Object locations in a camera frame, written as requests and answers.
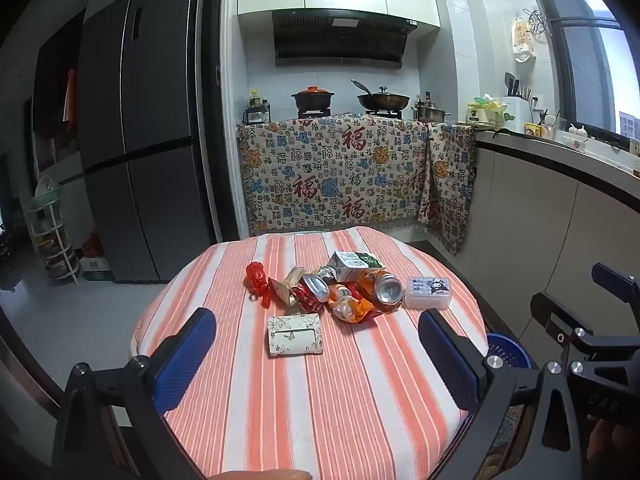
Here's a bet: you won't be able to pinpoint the white storage rack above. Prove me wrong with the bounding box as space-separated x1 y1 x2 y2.
27 175 81 283

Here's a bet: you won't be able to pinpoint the large printed blanket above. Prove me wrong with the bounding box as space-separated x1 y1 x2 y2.
237 112 431 236

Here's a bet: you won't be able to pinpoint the green white milk carton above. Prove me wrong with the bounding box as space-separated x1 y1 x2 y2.
327 251 385 283

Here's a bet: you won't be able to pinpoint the white utensil holder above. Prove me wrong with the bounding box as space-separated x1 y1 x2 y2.
501 72 538 121

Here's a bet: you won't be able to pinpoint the beige counter cabinets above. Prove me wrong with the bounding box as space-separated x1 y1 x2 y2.
450 142 640 333

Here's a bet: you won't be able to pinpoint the crushed red can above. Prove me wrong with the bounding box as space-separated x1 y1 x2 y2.
298 272 332 313

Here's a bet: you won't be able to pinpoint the green yellow kitchen appliance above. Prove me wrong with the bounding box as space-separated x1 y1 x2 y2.
465 95 507 126

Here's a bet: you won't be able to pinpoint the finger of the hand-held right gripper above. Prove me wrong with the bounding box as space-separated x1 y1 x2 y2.
531 292 596 348
591 262 640 306

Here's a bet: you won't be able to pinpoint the red plastic bag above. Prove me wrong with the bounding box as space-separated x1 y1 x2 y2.
245 261 273 309

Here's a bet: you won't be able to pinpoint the window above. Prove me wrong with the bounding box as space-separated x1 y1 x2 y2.
530 0 640 148

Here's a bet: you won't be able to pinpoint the orange hanging cloth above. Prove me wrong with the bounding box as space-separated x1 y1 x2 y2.
62 67 79 123

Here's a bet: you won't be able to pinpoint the condiment bottles rack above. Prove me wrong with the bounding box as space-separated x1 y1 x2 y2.
243 90 272 125

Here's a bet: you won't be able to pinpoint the gold foil wrapper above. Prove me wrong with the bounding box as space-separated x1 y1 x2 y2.
268 266 306 307

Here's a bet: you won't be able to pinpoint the person's right hand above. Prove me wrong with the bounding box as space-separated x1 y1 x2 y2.
587 412 640 467

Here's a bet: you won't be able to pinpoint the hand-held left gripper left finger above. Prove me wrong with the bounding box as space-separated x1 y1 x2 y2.
52 306 217 480

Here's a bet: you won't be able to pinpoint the white butterfly card box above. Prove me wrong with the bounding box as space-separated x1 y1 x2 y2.
267 312 324 357

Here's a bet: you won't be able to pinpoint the black wok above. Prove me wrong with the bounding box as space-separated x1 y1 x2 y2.
351 79 411 111

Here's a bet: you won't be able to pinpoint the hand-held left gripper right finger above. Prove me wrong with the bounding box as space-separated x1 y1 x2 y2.
417 308 583 480

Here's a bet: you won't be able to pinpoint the person's left hand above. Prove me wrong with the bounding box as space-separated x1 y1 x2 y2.
215 470 313 480

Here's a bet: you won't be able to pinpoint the blue plastic basket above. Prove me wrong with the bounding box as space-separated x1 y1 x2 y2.
482 332 533 371

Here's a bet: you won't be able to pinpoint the narrow printed blanket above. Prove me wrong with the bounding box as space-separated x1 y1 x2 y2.
416 122 477 256

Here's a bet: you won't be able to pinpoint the white plastic box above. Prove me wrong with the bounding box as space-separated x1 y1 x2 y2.
403 276 453 310

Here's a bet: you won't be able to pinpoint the crushed orange can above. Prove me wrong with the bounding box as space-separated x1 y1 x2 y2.
357 269 405 316

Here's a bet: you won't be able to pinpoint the clay pot with orange lid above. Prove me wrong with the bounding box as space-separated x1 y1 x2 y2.
291 86 337 111

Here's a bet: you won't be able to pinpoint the crumpled snack wrapper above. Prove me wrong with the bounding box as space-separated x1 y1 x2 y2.
325 280 383 325

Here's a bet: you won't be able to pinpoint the gas stove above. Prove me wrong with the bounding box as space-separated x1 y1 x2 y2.
295 106 407 121

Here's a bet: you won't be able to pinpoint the steel pot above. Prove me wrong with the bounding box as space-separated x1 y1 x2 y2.
411 101 451 123

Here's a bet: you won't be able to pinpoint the black range hood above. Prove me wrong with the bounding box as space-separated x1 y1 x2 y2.
272 8 418 68

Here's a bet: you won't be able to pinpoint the hanging metal wire rack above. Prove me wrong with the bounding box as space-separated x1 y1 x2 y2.
523 8 551 36

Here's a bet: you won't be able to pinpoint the cardboard box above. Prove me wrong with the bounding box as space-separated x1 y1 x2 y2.
80 255 113 281

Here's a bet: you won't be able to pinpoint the grey refrigerator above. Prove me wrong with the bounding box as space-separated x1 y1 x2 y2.
77 0 221 283

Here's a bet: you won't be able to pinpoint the patterned cloth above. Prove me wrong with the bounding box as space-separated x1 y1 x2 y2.
475 402 533 480

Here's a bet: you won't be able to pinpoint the hanging paper bag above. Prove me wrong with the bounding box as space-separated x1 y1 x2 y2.
510 17 537 63

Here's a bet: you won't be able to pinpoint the orange striped tablecloth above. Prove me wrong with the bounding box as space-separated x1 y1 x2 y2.
127 227 490 480

